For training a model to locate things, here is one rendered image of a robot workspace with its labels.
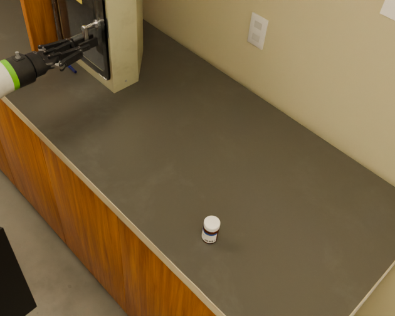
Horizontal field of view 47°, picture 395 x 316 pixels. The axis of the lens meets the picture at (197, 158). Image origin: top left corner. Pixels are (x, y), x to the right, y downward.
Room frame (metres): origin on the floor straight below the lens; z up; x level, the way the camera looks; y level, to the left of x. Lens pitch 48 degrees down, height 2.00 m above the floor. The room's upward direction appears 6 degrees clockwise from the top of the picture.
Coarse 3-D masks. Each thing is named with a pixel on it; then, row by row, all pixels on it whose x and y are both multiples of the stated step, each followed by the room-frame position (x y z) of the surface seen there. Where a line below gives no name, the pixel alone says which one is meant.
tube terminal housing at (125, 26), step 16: (112, 0) 1.25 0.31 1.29; (128, 0) 1.29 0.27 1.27; (112, 16) 1.25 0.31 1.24; (128, 16) 1.29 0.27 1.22; (112, 32) 1.24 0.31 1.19; (128, 32) 1.29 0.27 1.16; (112, 48) 1.24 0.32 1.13; (128, 48) 1.29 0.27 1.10; (80, 64) 1.37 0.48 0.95; (112, 64) 1.24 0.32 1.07; (128, 64) 1.28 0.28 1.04; (112, 80) 1.24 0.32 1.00; (128, 80) 1.28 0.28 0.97
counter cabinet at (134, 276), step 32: (0, 128) 1.34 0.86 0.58; (0, 160) 1.46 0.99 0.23; (32, 160) 1.17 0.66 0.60; (32, 192) 1.25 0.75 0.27; (64, 192) 1.02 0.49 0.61; (64, 224) 1.07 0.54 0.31; (96, 224) 0.89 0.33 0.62; (96, 256) 0.91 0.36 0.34; (128, 256) 0.77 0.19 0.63; (128, 288) 0.78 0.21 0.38; (160, 288) 0.66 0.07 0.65
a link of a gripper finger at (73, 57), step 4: (76, 52) 1.15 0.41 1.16; (80, 52) 1.16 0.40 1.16; (68, 56) 1.13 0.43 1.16; (72, 56) 1.13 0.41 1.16; (76, 56) 1.14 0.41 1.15; (80, 56) 1.16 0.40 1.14; (64, 60) 1.11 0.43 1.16; (68, 60) 1.12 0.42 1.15; (72, 60) 1.13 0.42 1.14; (76, 60) 1.14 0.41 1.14; (60, 64) 1.09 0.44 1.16; (64, 64) 1.10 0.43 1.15; (68, 64) 1.11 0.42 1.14; (64, 68) 1.09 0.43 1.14
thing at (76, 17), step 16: (64, 0) 1.38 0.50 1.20; (96, 0) 1.25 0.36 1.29; (64, 16) 1.39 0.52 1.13; (80, 16) 1.32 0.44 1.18; (96, 16) 1.26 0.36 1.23; (64, 32) 1.40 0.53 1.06; (80, 32) 1.33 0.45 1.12; (96, 32) 1.26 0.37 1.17; (96, 48) 1.27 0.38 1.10; (96, 64) 1.27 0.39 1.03
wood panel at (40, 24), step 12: (24, 0) 1.41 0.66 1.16; (36, 0) 1.44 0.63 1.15; (48, 0) 1.48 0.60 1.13; (24, 12) 1.42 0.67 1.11; (36, 12) 1.44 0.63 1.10; (48, 12) 1.47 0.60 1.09; (36, 24) 1.43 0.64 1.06; (48, 24) 1.46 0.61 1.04; (36, 36) 1.42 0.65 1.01; (48, 36) 1.46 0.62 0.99; (36, 48) 1.41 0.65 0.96
